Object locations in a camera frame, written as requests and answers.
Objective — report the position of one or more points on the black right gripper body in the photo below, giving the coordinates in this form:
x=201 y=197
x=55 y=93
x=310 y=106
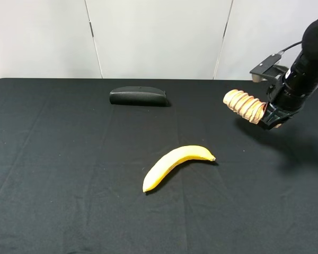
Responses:
x=290 y=92

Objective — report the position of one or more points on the ridged tan bread roll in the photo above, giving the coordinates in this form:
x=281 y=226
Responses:
x=245 y=105

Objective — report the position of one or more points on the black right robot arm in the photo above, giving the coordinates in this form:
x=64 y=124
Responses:
x=307 y=60

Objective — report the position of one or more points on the yellow banana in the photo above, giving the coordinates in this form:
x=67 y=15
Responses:
x=172 y=159

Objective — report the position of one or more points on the black glasses case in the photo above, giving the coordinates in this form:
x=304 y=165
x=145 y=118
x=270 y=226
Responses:
x=138 y=95

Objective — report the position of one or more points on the black tablecloth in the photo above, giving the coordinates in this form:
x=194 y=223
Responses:
x=72 y=167

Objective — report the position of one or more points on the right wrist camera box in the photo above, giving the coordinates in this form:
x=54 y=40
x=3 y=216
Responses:
x=269 y=69

